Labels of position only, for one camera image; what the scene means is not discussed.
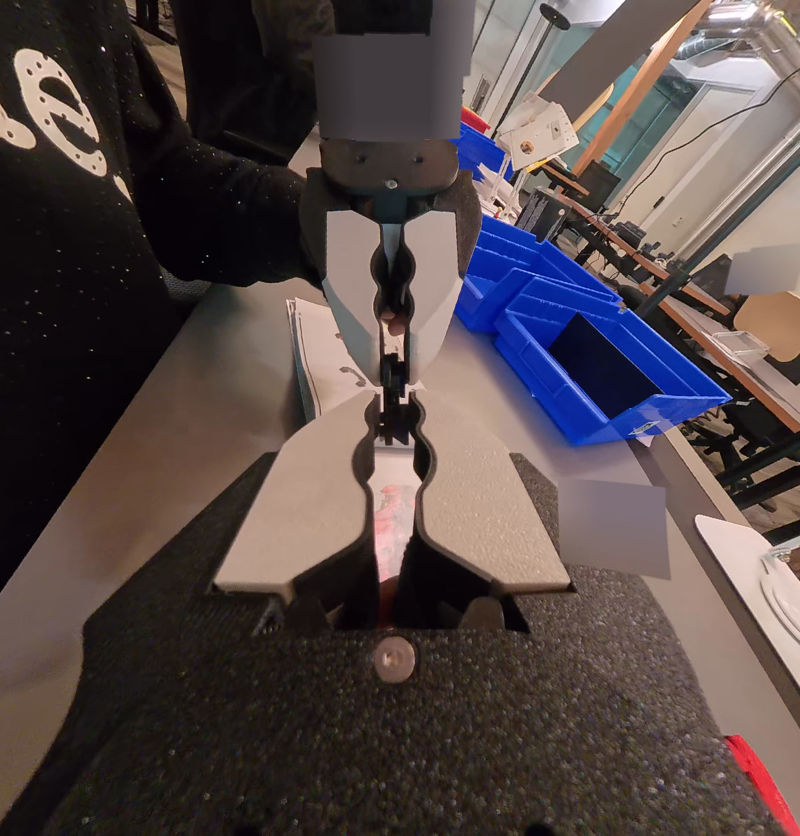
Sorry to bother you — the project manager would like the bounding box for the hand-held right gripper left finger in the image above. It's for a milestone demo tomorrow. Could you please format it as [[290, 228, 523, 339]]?
[[212, 391, 381, 597]]

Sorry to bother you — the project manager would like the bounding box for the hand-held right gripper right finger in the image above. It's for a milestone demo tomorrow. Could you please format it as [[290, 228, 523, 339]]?
[[410, 390, 571, 595]]

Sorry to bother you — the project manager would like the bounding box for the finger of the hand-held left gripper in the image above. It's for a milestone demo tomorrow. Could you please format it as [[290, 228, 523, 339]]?
[[400, 210, 461, 386], [325, 209, 386, 386]]

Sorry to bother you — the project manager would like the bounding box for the lego instruction booklet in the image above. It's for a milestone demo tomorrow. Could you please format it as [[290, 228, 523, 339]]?
[[286, 297, 434, 579]]

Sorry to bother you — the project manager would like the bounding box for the black lego arch piece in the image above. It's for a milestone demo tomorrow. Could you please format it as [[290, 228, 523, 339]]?
[[376, 351, 415, 450]]

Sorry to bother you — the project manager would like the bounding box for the red lego car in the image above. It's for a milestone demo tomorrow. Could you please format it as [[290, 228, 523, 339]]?
[[725, 735, 800, 836]]

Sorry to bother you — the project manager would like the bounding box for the person's left forearm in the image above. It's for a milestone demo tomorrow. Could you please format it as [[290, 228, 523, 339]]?
[[129, 124, 326, 291]]

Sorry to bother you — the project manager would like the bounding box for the blue plastic storage bin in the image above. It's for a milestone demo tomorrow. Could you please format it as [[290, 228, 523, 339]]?
[[457, 119, 507, 185], [454, 264, 626, 335], [468, 214, 623, 308], [493, 303, 733, 448]]

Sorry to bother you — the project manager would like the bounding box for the black cardboard box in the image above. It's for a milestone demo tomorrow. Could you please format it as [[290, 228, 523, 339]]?
[[518, 186, 572, 244]]

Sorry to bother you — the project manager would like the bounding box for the white square plate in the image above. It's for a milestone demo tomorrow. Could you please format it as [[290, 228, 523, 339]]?
[[497, 91, 580, 176]]

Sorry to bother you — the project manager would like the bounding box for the black computer monitor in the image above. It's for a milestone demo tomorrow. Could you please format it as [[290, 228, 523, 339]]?
[[578, 160, 623, 213]]

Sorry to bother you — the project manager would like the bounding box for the black pole stand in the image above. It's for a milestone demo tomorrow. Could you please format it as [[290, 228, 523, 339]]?
[[494, 0, 572, 135]]

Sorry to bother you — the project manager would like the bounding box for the white stand base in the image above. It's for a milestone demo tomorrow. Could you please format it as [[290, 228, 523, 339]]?
[[694, 515, 800, 713]]

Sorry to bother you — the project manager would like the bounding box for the black board with wooden edge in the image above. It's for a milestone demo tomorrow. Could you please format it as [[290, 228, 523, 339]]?
[[537, 0, 716, 176]]

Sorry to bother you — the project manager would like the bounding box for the long wooden desk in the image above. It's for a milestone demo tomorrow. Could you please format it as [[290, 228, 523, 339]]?
[[635, 281, 800, 435]]

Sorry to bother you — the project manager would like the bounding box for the clear plastic box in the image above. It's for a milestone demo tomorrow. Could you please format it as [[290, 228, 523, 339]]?
[[709, 330, 771, 361]]

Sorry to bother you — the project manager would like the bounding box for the beige office chair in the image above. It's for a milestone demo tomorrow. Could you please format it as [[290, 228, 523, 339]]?
[[732, 290, 800, 386]]

